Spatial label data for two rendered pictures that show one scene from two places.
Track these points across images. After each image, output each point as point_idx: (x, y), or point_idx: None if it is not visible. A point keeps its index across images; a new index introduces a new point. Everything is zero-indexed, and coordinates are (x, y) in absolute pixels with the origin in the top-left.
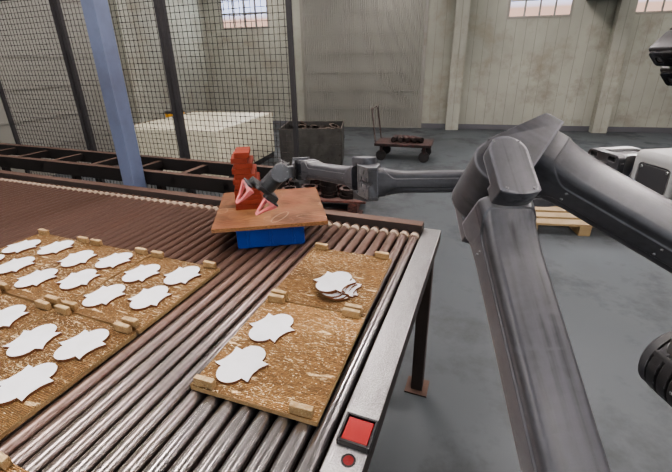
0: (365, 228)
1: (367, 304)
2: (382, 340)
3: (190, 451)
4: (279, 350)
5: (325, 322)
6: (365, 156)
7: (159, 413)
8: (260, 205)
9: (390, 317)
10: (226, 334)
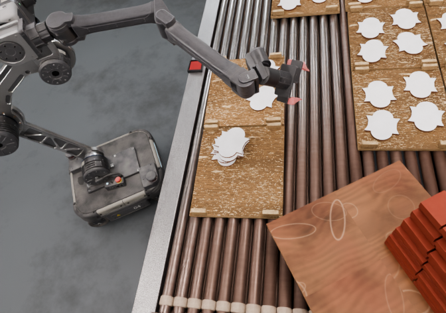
0: (233, 303)
1: (203, 140)
2: (190, 118)
3: (262, 39)
4: None
5: (229, 114)
6: (164, 19)
7: (290, 46)
8: (297, 98)
9: (186, 139)
10: (293, 91)
